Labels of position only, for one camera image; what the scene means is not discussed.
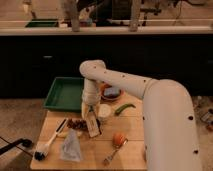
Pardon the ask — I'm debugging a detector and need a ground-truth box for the black floor stand leg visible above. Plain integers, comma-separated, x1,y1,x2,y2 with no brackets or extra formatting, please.
0,138,32,155

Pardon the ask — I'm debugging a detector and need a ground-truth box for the brown grape bunch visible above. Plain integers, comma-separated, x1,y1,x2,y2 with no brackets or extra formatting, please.
67,119,87,131

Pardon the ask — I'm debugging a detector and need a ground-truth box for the green bin on counter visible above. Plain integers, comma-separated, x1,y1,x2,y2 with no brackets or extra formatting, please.
25,19,58,28

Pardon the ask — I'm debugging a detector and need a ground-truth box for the green plastic tray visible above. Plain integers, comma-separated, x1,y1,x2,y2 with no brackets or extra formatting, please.
44,77,84,113

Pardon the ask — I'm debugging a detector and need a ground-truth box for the orange round fruit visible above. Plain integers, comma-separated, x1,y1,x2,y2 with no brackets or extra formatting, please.
113,133,126,147

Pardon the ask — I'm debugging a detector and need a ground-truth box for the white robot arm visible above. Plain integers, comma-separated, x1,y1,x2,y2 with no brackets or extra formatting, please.
80,60,202,171

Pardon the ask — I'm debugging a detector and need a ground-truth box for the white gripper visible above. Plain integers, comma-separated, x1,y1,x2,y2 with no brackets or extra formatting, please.
81,79,101,138

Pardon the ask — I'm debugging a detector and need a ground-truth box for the clear plastic bag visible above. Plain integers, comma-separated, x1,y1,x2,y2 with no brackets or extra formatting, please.
60,129,82,162

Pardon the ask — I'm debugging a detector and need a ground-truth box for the green chili pepper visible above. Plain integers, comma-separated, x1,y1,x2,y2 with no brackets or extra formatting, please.
114,103,136,116

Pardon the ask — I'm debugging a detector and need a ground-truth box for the white round cup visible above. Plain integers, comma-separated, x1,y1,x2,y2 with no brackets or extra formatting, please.
98,104,112,121

